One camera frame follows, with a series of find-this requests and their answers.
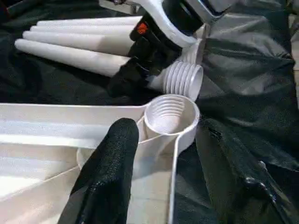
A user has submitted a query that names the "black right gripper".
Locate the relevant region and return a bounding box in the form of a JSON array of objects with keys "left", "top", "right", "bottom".
[{"left": 108, "top": 15, "right": 183, "bottom": 98}]

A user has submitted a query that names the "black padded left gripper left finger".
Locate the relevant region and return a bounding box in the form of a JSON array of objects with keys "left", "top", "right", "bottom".
[{"left": 58, "top": 118, "right": 140, "bottom": 224}]

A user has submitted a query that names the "black mat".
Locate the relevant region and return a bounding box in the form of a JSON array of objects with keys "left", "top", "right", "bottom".
[{"left": 0, "top": 0, "right": 299, "bottom": 224}]

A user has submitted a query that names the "white plastic table top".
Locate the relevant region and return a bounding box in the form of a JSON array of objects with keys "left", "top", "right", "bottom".
[{"left": 0, "top": 93, "right": 201, "bottom": 224}]

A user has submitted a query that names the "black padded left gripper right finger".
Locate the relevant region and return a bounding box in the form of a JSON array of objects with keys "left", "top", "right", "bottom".
[{"left": 196, "top": 121, "right": 288, "bottom": 224}]

